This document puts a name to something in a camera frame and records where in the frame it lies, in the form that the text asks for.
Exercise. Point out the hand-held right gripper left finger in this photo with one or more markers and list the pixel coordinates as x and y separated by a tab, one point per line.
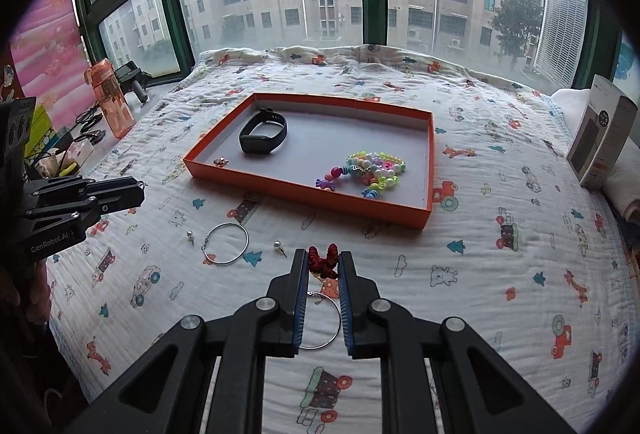
300	294

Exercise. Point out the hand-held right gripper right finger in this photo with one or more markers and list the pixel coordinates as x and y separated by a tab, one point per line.
346	304

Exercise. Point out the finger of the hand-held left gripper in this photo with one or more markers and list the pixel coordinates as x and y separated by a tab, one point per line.
100	209
100	188

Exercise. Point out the red bow hair clip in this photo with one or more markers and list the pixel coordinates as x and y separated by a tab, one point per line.
320	259

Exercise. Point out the orange cardboard tray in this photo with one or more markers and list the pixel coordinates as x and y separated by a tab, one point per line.
320	139

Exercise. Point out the black smart band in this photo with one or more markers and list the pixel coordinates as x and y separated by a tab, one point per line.
278	131

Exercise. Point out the person's left hand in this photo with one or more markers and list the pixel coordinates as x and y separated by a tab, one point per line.
32	299

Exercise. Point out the white pink box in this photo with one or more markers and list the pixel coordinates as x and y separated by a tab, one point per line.
75	159

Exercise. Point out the silver hoop earring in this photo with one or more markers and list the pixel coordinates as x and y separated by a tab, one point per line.
320	347
209	256

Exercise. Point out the pearl stud earring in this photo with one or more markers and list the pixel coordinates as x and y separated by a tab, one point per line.
190	234
276	245

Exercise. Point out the orange water bottle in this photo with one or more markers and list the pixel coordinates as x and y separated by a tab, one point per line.
112	109

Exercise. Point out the pink cartoon poster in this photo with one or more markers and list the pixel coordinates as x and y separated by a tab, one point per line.
50	44

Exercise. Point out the cartoon printed blanket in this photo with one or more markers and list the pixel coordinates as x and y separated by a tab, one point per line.
500	264

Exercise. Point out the white product box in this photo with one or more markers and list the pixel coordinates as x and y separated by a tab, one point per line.
600	134

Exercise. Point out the green tree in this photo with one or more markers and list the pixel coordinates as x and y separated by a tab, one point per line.
517	24

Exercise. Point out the white louvred panel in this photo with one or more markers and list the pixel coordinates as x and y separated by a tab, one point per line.
560	34

